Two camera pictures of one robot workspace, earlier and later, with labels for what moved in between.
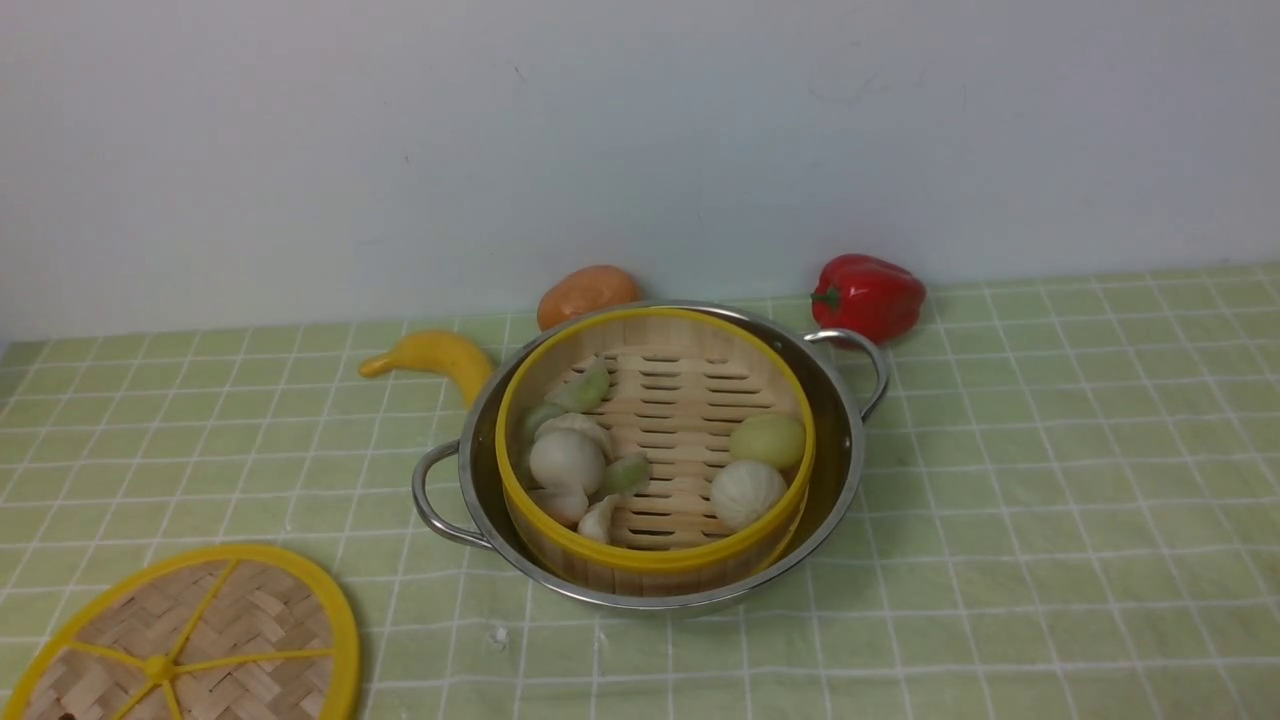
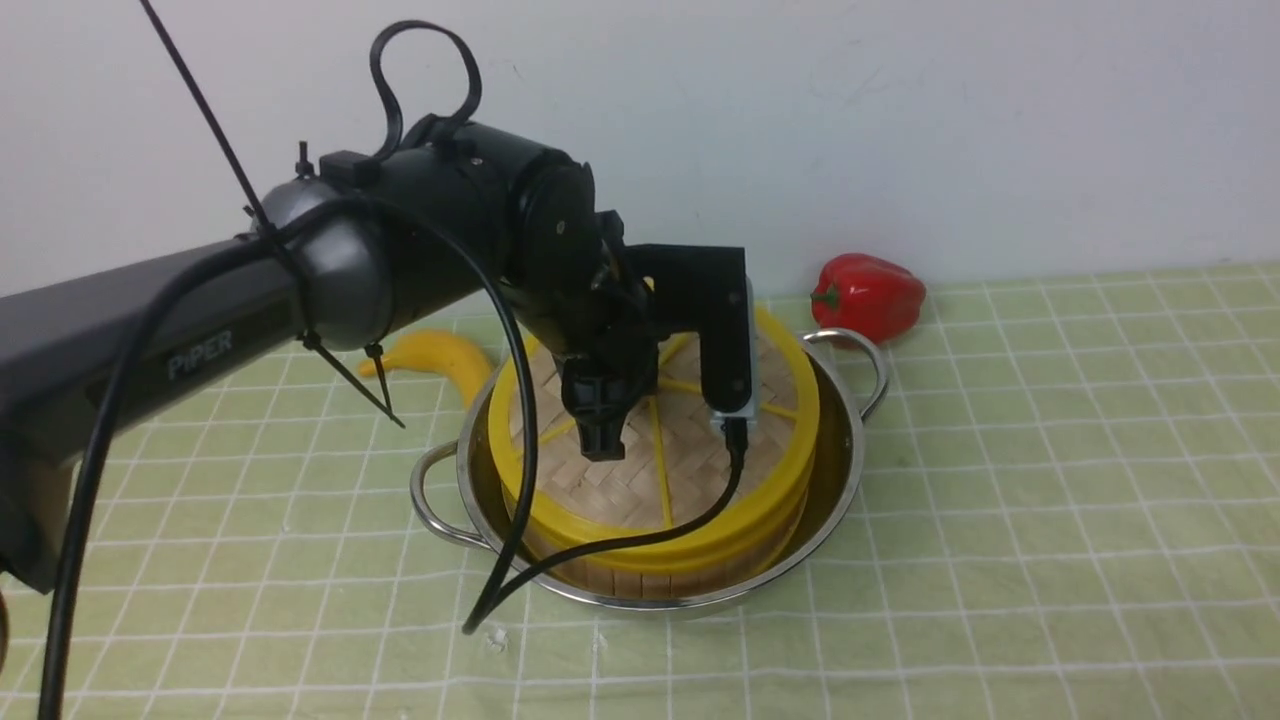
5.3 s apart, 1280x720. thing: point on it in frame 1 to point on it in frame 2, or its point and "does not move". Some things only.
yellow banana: [443, 353] does not move
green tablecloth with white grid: [1068, 508] does not move
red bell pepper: [867, 295] does not move
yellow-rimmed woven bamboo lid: [234, 632] to [671, 457]
